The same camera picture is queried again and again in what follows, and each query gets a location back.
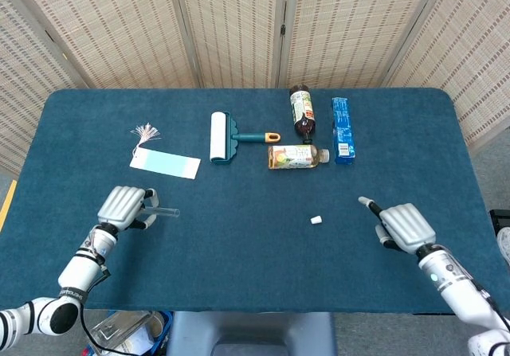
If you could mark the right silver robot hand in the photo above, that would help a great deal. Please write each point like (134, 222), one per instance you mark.
(406, 226)

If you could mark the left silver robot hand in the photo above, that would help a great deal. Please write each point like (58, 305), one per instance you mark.
(119, 206)

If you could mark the transparent glass test tube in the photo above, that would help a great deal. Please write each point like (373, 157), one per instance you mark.
(169, 212)

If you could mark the small white cap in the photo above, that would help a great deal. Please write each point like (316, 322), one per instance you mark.
(316, 220)

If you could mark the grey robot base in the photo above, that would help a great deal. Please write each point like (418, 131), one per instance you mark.
(255, 332)

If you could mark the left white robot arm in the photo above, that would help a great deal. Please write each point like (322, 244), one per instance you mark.
(79, 270)

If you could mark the pale bookmark with tassel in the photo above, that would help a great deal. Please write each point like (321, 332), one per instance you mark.
(165, 164)

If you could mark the black box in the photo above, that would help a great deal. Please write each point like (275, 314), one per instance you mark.
(500, 218)

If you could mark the white shoe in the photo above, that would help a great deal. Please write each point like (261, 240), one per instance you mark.
(504, 244)

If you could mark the blue cardboard box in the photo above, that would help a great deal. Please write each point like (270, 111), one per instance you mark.
(343, 129)

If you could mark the teal lint roller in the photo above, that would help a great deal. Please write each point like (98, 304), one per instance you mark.
(218, 137)

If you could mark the clear plastic container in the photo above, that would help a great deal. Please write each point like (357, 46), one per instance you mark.
(168, 324)
(119, 330)

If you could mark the yellow tea bottle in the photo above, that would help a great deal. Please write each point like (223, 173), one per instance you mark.
(293, 157)

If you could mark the teal tablecloth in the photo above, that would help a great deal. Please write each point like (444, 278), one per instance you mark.
(255, 260)

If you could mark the dark liquid bottle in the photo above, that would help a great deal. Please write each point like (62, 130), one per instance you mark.
(303, 109)

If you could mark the woven bamboo folding screen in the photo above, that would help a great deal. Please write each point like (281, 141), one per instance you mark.
(119, 25)

